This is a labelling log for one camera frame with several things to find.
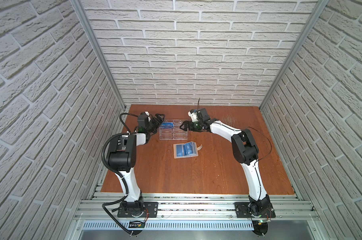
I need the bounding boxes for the clear plastic organizer box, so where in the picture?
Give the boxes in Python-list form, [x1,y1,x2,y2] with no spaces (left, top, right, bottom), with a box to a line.
[159,120,188,141]

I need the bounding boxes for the tan leather card holder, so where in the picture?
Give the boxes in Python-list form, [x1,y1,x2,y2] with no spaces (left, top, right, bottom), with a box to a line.
[173,140,203,160]

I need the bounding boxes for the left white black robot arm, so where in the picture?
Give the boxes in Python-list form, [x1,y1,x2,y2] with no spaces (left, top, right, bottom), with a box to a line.
[101,112,165,212]

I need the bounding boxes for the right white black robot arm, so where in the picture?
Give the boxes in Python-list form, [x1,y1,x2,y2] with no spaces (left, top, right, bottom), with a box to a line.
[180,119,271,218]

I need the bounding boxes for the perforated metal vent strip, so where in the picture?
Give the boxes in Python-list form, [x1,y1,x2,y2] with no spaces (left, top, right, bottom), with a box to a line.
[83,220,254,231]

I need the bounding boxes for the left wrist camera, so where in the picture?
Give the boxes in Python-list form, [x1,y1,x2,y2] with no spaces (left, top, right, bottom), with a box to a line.
[138,112,150,129]

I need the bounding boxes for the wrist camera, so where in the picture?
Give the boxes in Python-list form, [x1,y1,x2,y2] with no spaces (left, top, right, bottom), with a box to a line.
[188,108,211,122]
[138,112,150,129]

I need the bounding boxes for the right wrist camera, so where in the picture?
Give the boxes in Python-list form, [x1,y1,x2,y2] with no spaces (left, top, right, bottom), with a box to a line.
[188,108,211,122]

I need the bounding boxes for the left black corrugated cable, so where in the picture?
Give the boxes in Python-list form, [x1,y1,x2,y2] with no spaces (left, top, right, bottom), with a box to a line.
[101,112,140,236]

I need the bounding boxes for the right thin black cable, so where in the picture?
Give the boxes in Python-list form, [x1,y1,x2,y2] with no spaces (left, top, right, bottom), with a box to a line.
[216,121,272,169]

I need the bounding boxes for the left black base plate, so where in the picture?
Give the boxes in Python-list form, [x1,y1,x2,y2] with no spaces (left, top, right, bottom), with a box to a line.
[117,201,159,218]

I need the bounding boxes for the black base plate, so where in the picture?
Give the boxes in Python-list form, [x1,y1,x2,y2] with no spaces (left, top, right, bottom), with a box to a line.
[235,202,276,219]
[117,201,159,218]

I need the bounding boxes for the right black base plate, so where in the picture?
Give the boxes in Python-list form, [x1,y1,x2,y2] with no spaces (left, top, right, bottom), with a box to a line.
[235,202,276,219]

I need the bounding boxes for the aluminium rail frame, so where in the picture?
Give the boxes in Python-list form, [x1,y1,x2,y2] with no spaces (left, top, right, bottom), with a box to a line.
[65,190,329,240]

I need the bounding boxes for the left corner aluminium post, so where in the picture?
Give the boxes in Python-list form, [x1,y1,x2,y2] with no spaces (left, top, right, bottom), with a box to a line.
[71,0,127,111]

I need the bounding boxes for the corner aluminium post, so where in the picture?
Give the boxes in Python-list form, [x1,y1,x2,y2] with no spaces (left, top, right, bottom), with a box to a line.
[71,0,127,111]
[258,0,330,110]

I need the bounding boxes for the right corner aluminium post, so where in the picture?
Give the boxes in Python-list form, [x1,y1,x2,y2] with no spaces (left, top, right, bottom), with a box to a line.
[258,0,330,110]

